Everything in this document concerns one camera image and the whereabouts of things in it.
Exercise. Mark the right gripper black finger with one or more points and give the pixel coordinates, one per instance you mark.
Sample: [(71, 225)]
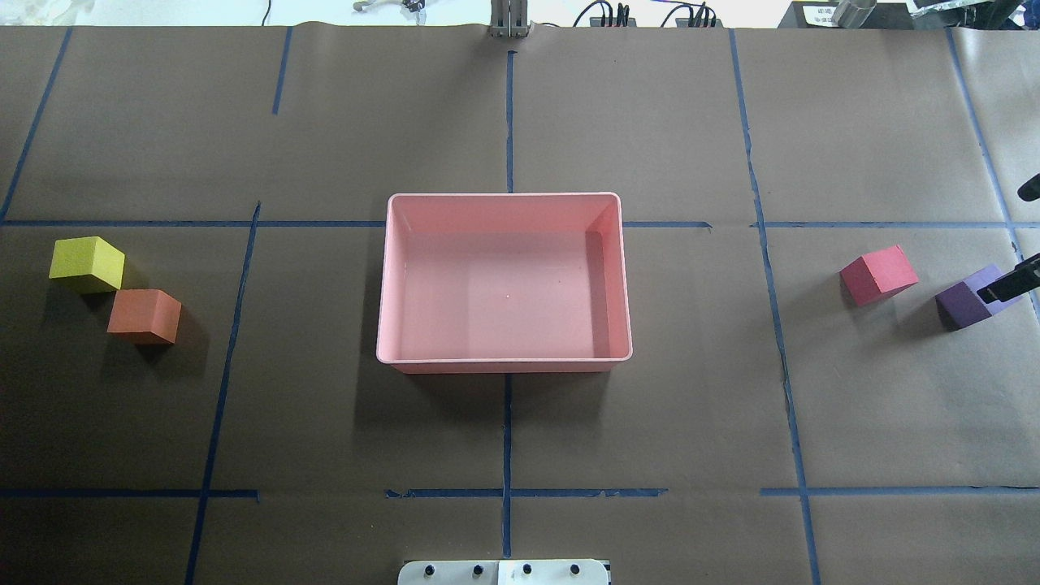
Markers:
[(1019, 281)]

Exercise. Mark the purple foam block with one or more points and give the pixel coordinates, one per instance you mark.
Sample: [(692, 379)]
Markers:
[(960, 307)]

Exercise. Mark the pink foam block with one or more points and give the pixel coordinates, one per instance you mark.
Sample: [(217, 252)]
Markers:
[(880, 274)]

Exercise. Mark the orange foam block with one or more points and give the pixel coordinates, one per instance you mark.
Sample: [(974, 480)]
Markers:
[(145, 317)]

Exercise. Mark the pink plastic bin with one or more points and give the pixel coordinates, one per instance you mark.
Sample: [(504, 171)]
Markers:
[(481, 283)]

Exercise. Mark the yellow foam block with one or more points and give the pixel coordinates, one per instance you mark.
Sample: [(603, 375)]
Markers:
[(87, 265)]

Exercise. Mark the white camera pole mount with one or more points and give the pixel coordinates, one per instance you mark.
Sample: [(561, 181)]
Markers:
[(507, 571)]

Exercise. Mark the aluminium frame post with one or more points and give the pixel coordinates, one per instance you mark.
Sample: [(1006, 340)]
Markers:
[(509, 19)]

